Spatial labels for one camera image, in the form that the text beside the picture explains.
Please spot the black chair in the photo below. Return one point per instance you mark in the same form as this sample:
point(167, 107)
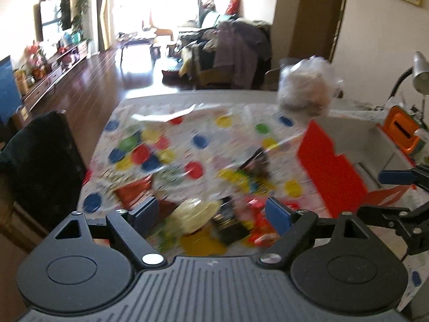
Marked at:
point(43, 161)

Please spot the blue cabinet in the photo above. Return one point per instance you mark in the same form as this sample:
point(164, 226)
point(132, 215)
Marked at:
point(7, 87)

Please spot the brown chocolate snack packet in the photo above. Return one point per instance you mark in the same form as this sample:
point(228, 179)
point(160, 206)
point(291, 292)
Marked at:
point(258, 162)

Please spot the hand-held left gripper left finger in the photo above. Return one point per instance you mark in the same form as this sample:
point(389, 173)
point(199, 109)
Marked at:
point(147, 213)

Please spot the wooden coffee table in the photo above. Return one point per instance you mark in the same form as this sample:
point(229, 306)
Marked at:
point(135, 42)

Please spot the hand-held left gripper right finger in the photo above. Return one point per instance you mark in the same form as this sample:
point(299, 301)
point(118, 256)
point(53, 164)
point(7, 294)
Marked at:
point(276, 215)

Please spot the sofa with clothes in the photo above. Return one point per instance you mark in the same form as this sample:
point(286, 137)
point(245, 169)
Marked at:
point(231, 47)

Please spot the pale yellow snack bag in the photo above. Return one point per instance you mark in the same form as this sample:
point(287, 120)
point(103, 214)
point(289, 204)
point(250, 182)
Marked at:
point(194, 216)

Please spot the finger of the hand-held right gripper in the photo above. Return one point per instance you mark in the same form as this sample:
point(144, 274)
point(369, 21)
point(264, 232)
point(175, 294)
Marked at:
point(385, 215)
point(397, 176)

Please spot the silver desk lamp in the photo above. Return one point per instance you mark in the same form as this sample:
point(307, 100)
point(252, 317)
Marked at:
point(420, 73)

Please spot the potted green plant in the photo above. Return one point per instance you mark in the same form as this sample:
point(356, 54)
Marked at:
point(79, 15)

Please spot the red cardboard box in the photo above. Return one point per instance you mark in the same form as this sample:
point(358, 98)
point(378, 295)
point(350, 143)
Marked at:
point(330, 171)

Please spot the orange box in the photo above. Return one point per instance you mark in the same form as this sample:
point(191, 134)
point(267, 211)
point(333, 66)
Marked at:
point(400, 127)

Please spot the black snack packet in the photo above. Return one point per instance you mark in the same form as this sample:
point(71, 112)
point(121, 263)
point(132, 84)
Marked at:
point(231, 229)

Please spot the yellow cartoon snack packet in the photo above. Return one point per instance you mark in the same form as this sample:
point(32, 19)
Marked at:
point(202, 246)

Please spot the balloon printed tablecloth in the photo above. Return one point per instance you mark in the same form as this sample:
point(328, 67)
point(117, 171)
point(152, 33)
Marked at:
point(214, 141)

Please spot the clear plastic bag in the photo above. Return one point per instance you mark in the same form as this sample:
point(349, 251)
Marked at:
point(306, 87)

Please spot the television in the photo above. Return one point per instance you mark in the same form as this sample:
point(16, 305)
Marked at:
point(53, 18)

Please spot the red shiny snack packet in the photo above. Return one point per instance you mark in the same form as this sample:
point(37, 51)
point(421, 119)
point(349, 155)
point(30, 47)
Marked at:
point(259, 234)

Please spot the wooden television cabinet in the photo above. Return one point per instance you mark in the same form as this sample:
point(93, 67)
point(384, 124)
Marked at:
point(57, 70)

